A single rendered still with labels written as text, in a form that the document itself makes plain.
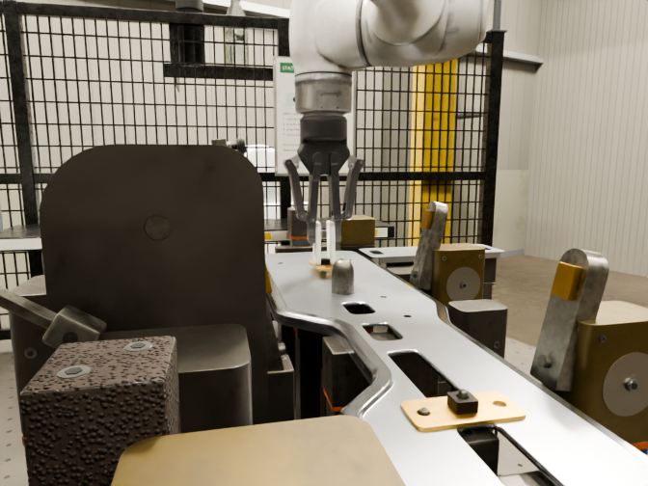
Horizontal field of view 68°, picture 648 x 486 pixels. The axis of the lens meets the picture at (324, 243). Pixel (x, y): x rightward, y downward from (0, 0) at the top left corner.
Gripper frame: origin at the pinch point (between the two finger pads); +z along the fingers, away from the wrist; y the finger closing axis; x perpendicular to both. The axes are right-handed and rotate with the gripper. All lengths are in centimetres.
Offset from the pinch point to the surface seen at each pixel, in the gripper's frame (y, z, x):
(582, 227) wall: 398, 63, 400
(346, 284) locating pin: 0.1, 3.5, -14.1
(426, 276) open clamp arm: 15.0, 4.7, -7.3
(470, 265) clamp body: 21.9, 3.1, -8.4
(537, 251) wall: 379, 100, 453
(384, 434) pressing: -6.6, 4.8, -48.1
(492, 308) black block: 18.1, 6.0, -21.1
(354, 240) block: 12.0, 3.8, 23.5
